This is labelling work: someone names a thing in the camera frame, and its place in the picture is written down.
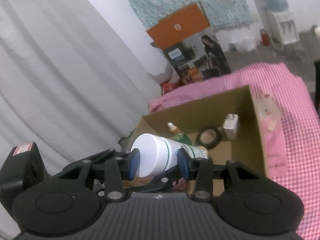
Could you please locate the black tape roll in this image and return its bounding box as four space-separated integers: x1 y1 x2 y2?
197 126 220 150

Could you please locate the white charger plug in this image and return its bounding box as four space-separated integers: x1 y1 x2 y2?
222 114 240 140

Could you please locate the white curtain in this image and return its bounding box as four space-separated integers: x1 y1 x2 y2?
0 0 162 175

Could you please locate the orange appliance box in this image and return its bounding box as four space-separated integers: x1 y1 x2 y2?
146 1 232 87

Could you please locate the white water dispenser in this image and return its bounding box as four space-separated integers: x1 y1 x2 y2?
259 5 300 46

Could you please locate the pink checkered tablecloth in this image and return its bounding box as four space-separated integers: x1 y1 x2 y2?
149 62 320 240

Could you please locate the red packet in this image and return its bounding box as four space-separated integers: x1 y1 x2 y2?
160 79 182 94

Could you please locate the brown cardboard box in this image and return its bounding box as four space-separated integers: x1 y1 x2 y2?
122 85 287 198

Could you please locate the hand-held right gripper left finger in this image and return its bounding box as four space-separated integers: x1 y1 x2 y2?
60 148 141 201

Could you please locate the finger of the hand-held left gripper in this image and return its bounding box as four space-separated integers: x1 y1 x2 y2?
122 167 180 193

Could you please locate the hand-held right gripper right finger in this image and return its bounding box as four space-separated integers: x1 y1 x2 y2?
176 149 269 202

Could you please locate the green dropper bottle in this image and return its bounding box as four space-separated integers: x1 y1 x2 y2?
167 122 193 147

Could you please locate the white plastic bottle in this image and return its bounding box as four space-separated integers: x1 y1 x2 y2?
130 133 208 178

